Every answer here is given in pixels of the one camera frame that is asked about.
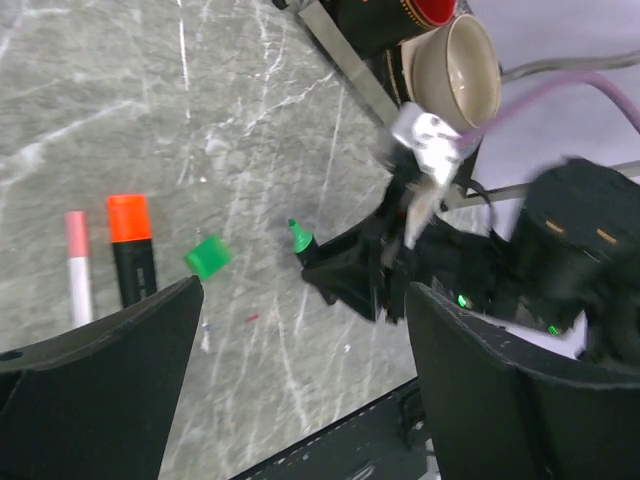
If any beige bowl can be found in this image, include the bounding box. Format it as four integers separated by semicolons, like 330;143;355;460
410;14;501;133

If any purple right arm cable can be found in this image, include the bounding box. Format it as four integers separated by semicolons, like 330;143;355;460
457;70;640;149

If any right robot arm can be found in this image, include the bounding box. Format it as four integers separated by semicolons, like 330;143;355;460
292;157;639;367

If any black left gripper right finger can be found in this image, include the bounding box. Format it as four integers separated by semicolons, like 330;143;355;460
405;283;639;479

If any black green highlighter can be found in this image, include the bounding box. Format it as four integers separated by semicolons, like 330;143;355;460
288;218;319;268

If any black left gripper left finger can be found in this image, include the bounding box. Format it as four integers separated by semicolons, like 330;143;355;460
1;277;204;479

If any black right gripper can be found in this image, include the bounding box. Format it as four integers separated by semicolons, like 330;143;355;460
302;177;500;323

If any black floral mug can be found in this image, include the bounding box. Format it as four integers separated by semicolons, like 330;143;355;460
321;0;456;59

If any green pen cap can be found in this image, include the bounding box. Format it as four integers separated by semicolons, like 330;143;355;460
184;235;232;281

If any white pink acrylic marker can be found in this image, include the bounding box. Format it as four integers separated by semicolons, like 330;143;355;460
65;210;94;328

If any black orange highlighter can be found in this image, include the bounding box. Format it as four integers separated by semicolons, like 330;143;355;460
107;194;158;308

